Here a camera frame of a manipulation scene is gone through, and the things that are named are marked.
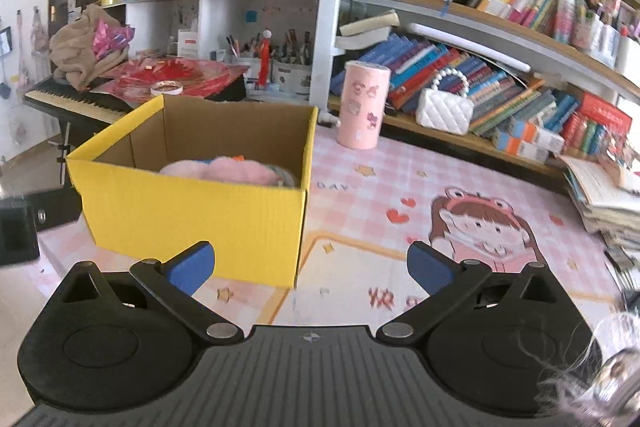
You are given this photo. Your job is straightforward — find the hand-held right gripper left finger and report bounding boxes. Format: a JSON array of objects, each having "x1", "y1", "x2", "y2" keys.
[{"x1": 47, "y1": 241, "x2": 245, "y2": 345}]

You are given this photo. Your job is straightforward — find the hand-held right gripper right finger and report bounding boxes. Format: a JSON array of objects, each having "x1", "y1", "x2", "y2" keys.
[{"x1": 376, "y1": 242, "x2": 583, "y2": 344}]

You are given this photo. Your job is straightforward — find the yellow cardboard box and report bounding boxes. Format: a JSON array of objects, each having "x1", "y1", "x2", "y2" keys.
[{"x1": 66, "y1": 94, "x2": 319, "y2": 289}]

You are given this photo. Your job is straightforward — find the pink plush toy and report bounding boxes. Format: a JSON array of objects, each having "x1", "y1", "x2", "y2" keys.
[{"x1": 159, "y1": 157, "x2": 283, "y2": 188}]

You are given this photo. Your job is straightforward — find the pink printed desk mat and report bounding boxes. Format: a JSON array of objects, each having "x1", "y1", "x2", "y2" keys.
[{"x1": 37, "y1": 124, "x2": 631, "y2": 333}]

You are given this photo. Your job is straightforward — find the black piano keyboard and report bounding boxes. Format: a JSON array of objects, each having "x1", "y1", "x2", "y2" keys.
[{"x1": 22, "y1": 77, "x2": 131, "y2": 132}]

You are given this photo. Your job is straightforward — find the orange white box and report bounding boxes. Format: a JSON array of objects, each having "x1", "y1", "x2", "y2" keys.
[
  {"x1": 492, "y1": 132, "x2": 551, "y2": 165},
  {"x1": 510, "y1": 119, "x2": 566, "y2": 152}
]

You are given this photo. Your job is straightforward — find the white quilted handbag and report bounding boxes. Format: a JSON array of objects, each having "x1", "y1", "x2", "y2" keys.
[{"x1": 416, "y1": 68, "x2": 475, "y2": 135}]

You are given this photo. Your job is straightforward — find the pink cylinder container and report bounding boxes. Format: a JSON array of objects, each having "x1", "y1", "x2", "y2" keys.
[{"x1": 336, "y1": 61, "x2": 392, "y2": 151}]

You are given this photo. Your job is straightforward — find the stack of workbooks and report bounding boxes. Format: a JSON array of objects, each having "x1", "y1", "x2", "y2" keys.
[{"x1": 562, "y1": 154, "x2": 640, "y2": 253}]

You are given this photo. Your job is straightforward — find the row of leaning books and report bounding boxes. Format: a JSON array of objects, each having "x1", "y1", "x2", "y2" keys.
[{"x1": 340, "y1": 12, "x2": 581, "y2": 138}]

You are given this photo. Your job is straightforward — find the brown cloth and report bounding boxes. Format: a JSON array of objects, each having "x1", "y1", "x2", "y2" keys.
[{"x1": 49, "y1": 4, "x2": 131, "y2": 90}]

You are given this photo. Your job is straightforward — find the red paper decorations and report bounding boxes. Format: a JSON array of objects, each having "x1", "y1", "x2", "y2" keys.
[{"x1": 100, "y1": 59, "x2": 248, "y2": 100}]

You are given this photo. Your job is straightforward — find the grey fuzzy strands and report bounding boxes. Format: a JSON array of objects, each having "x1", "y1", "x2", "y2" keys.
[{"x1": 537, "y1": 312, "x2": 640, "y2": 427}]

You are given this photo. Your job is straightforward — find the white pen holder with brushes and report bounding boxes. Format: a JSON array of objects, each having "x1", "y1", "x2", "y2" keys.
[
  {"x1": 272, "y1": 32, "x2": 313, "y2": 95},
  {"x1": 227, "y1": 34, "x2": 273, "y2": 82}
]

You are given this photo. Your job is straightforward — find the set of red green books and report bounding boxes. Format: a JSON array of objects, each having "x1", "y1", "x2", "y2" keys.
[{"x1": 562, "y1": 112, "x2": 621, "y2": 158}]

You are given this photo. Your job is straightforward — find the red pen white ball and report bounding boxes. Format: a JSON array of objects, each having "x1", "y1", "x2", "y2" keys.
[{"x1": 259, "y1": 29, "x2": 273, "y2": 90}]

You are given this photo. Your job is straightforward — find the shiny pink wrapping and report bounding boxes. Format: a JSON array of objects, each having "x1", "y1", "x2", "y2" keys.
[{"x1": 92, "y1": 19, "x2": 136, "y2": 58}]

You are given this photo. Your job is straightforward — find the white box red label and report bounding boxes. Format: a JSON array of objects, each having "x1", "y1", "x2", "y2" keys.
[{"x1": 177, "y1": 29, "x2": 201, "y2": 58}]

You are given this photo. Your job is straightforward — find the red boxed dictionary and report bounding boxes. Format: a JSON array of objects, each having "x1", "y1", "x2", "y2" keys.
[{"x1": 577, "y1": 92, "x2": 633, "y2": 128}]

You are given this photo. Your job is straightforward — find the white side shelf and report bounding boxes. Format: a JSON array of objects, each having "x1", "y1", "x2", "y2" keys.
[{"x1": 100, "y1": 0, "x2": 321, "y2": 102}]

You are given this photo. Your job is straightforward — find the clear pen holder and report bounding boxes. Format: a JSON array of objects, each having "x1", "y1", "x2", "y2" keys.
[{"x1": 575, "y1": 0, "x2": 621, "y2": 65}]

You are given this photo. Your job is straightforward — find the colourful striped bottle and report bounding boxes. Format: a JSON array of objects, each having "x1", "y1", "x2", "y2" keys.
[{"x1": 555, "y1": 0, "x2": 576, "y2": 45}]

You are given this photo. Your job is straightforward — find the white square pen holder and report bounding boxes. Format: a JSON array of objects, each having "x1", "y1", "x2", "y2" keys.
[{"x1": 616, "y1": 24, "x2": 640, "y2": 75}]

